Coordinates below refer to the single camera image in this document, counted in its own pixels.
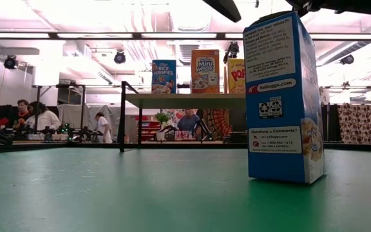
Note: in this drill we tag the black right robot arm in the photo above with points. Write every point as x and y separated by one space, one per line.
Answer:
349 6

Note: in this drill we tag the green table mat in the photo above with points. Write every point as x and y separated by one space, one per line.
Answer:
140 199

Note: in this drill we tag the black background frame stand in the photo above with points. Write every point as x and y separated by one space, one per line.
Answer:
38 103

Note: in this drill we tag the orange Mini-Wheats cereal box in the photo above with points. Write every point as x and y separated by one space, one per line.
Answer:
205 71

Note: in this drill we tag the grey fabric cover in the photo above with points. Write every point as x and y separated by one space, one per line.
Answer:
76 116

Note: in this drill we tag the yellow Corn Pops cereal box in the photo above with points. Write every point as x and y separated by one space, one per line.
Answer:
236 76

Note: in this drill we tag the black ceiling camera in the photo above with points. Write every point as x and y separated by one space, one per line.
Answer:
231 51

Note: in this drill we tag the person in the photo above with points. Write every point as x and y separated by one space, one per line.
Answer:
103 127
188 122
45 119
22 112

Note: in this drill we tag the overhead light bar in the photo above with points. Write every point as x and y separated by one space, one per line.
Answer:
137 35

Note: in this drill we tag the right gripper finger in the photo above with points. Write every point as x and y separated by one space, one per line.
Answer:
224 9

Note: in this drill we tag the black ceiling spotlight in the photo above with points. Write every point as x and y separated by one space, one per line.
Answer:
347 59
119 57
10 62

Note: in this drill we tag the ceiling air vent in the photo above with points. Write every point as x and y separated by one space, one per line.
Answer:
188 53

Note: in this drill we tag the blue Rice Krispies cereal box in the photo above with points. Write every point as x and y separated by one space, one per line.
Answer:
163 76
275 96

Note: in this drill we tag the small white-potted plant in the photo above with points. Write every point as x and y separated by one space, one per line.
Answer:
162 118

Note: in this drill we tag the orange mandala tapestry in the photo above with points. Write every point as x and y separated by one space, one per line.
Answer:
219 120

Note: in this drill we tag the brown white patterned cloth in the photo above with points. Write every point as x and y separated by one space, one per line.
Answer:
357 124

